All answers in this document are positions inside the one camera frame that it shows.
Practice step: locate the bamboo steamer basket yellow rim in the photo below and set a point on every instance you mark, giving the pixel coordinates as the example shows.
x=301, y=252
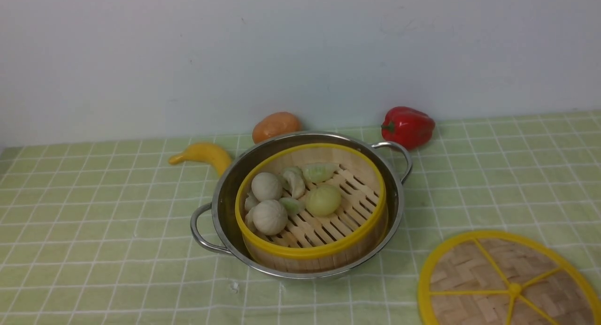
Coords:
x=310, y=244

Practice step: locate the bamboo steamer lid yellow rim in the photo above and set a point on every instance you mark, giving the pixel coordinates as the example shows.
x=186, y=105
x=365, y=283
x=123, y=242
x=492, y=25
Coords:
x=489, y=277

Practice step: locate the stainless steel pot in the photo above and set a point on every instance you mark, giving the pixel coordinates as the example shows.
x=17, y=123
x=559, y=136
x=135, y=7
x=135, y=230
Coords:
x=214, y=225

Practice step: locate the pale green dumpling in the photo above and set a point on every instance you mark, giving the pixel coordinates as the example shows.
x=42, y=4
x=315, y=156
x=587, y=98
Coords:
x=319, y=172

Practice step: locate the beige dumpling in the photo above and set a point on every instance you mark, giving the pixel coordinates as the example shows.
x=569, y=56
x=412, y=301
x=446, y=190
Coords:
x=296, y=184

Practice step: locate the orange tangerine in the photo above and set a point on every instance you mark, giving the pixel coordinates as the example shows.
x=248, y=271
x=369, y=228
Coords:
x=278, y=123

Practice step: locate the white round bun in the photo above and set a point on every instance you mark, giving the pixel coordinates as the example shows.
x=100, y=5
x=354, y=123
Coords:
x=269, y=217
x=266, y=186

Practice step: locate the small green dumpling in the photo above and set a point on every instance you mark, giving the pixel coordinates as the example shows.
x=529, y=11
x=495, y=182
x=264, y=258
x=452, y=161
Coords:
x=292, y=206

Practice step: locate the yellow banana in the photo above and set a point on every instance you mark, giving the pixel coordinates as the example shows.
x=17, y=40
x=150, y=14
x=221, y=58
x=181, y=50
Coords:
x=204, y=152

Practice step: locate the red bell pepper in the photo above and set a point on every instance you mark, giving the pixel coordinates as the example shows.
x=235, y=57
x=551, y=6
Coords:
x=409, y=127

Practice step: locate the green checkered tablecloth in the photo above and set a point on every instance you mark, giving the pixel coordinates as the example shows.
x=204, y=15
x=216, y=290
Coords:
x=97, y=233

